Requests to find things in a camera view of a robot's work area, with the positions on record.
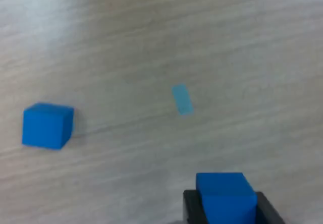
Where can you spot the light blue tape piece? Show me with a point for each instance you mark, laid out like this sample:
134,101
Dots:
182,99

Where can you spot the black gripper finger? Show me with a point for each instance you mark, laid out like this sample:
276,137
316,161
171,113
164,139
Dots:
268,210
191,207

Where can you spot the blue cube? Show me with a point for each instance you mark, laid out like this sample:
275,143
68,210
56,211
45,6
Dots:
224,196
46,126

